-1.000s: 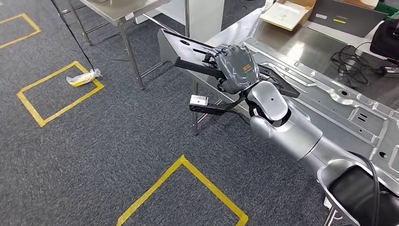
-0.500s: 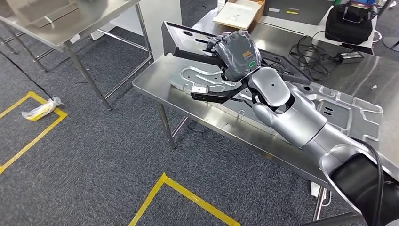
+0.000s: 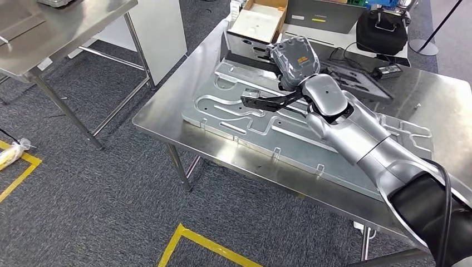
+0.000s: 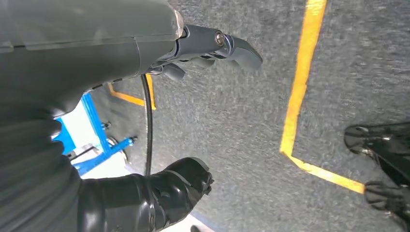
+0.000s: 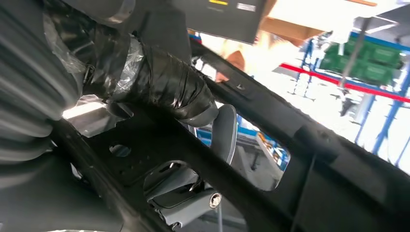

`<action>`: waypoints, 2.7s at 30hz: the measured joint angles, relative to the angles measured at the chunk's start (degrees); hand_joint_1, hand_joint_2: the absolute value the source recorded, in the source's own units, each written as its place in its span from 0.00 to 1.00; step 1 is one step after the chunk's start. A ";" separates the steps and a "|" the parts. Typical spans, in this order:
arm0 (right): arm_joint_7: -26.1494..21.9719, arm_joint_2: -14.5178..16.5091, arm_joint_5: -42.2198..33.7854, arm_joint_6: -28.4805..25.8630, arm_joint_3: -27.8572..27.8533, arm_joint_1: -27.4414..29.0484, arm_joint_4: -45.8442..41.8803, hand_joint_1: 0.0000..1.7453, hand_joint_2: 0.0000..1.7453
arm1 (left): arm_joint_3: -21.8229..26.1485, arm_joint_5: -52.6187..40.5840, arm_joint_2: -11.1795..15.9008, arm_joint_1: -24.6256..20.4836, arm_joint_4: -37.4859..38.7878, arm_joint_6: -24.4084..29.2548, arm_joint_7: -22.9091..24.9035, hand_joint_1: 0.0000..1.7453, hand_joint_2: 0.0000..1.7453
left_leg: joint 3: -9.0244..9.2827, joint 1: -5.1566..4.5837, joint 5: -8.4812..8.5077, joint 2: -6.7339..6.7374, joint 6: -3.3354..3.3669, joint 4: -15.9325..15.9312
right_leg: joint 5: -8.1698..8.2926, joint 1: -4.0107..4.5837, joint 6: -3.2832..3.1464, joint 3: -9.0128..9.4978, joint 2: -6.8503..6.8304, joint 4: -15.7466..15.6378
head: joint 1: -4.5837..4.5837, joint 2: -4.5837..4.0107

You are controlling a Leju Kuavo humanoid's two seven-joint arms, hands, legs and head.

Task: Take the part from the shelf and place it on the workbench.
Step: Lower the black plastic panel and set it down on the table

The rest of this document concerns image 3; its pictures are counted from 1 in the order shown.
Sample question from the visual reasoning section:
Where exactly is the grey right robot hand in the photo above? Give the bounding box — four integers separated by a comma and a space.
266, 36, 321, 92

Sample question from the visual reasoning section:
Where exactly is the black plastic car part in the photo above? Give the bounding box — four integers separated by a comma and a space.
220, 31, 394, 103

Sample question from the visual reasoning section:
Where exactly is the steel workbench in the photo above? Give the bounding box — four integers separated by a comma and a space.
132, 18, 472, 267

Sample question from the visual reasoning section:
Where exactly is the cardboard box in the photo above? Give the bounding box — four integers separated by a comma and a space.
229, 0, 289, 44

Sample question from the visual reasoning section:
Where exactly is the white foam insert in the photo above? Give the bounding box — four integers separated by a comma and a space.
231, 4, 284, 42

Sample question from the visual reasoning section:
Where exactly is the grey laptop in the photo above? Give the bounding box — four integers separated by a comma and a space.
284, 0, 366, 34

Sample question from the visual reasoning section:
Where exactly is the grey metal fixture plate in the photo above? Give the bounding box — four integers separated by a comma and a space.
181, 58, 435, 201

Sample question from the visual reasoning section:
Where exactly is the black bag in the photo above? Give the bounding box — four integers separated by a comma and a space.
356, 7, 409, 56

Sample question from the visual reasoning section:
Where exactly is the black power adapter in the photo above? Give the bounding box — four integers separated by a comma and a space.
372, 63, 404, 80

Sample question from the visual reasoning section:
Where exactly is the blue object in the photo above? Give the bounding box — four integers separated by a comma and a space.
365, 0, 400, 10

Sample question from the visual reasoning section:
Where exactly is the black stanchion grey base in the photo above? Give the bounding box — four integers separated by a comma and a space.
409, 0, 464, 57

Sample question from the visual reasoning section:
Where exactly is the white panel cabinet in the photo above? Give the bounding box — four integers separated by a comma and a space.
68, 0, 188, 86

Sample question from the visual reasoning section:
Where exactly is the yellow floor tape square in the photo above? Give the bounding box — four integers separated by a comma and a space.
158, 222, 264, 267
0, 140, 42, 204

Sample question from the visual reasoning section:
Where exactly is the steel table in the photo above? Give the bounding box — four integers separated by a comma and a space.
0, 0, 156, 150

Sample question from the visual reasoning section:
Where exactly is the grey metal object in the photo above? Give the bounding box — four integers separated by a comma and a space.
37, 0, 73, 8

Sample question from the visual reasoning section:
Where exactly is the plastic wrapped yellow object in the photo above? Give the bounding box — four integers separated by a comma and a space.
0, 138, 36, 170

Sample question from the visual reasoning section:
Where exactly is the black power cable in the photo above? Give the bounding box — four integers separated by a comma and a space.
328, 41, 384, 69

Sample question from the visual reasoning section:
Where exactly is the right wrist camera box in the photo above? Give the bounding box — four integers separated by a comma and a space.
240, 88, 309, 113

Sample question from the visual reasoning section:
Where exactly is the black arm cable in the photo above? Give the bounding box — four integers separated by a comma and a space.
424, 158, 455, 267

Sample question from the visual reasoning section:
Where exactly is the black floor cable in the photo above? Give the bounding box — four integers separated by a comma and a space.
0, 127, 21, 145

